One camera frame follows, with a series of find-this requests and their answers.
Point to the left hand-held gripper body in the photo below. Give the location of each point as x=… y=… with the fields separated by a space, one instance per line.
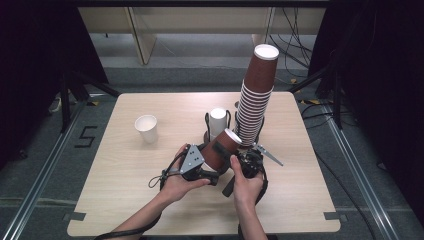
x=192 y=160

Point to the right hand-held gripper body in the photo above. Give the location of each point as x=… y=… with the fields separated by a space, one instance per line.
x=253 y=163

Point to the single brown paper cup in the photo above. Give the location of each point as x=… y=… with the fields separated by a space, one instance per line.
x=218 y=160

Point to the black double cup holder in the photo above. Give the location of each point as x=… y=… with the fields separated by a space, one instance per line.
x=206 y=126

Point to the stack of white paper cups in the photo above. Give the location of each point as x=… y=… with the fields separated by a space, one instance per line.
x=218 y=120

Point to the stack of brown paper cups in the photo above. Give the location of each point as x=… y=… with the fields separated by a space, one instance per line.
x=256 y=100

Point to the single white paper cup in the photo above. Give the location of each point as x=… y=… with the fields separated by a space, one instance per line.
x=146 y=128

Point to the person's right hand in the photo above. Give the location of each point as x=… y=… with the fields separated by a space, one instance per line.
x=246 y=190

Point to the person's left hand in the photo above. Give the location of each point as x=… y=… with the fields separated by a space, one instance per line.
x=180 y=188

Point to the yellow floor tape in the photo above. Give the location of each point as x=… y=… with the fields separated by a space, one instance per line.
x=311 y=101

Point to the black tape piece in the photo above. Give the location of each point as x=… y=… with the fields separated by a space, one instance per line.
x=75 y=216
x=333 y=216

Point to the black metal stand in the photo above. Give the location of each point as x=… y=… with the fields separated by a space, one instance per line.
x=336 y=100

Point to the beige wooden shelf unit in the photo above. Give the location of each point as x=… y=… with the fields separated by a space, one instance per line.
x=200 y=20

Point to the black tripod stand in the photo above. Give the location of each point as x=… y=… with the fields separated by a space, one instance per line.
x=66 y=100

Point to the black curtain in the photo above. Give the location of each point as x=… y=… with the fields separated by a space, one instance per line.
x=383 y=83
x=30 y=66

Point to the aluminium floor rail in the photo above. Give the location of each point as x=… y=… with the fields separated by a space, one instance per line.
x=360 y=180
x=40 y=180

